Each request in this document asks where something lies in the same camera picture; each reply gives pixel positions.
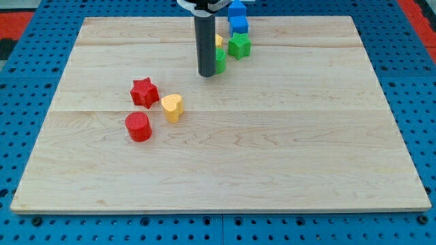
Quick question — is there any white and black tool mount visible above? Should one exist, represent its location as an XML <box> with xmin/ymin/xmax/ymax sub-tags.
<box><xmin>176</xmin><ymin>0</ymin><xmax>232</xmax><ymax>17</ymax></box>

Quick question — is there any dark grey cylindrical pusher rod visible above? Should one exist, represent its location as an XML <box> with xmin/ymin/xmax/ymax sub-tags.
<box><xmin>194</xmin><ymin>14</ymin><xmax>216</xmax><ymax>77</ymax></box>

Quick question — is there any yellow heart block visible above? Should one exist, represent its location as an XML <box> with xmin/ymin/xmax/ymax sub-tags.
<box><xmin>161</xmin><ymin>94</ymin><xmax>184</xmax><ymax>123</ymax></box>

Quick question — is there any small yellow block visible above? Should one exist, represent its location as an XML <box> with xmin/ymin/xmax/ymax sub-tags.
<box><xmin>215</xmin><ymin>34</ymin><xmax>223</xmax><ymax>49</ymax></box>

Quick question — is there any blue pointed block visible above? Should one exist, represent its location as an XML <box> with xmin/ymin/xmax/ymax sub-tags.
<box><xmin>228</xmin><ymin>0</ymin><xmax>247</xmax><ymax>19</ymax></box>

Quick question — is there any green cylinder block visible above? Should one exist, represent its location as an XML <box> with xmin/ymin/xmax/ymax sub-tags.
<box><xmin>215</xmin><ymin>48</ymin><xmax>226</xmax><ymax>74</ymax></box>

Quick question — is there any blue cube block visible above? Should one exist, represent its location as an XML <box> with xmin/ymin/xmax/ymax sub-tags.
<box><xmin>229</xmin><ymin>16</ymin><xmax>249</xmax><ymax>37</ymax></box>

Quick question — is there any green star block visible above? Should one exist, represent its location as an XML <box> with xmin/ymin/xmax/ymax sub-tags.
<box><xmin>228</xmin><ymin>33</ymin><xmax>251</xmax><ymax>60</ymax></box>

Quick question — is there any red star block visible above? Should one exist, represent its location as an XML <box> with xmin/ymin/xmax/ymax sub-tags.
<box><xmin>130</xmin><ymin>78</ymin><xmax>159</xmax><ymax>109</ymax></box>

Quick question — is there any red cylinder block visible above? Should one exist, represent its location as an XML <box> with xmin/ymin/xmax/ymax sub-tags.
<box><xmin>125</xmin><ymin>112</ymin><xmax>152</xmax><ymax>142</ymax></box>

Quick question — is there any light wooden board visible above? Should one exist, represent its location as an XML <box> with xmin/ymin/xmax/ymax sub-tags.
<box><xmin>10</xmin><ymin>16</ymin><xmax>431</xmax><ymax>214</ymax></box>

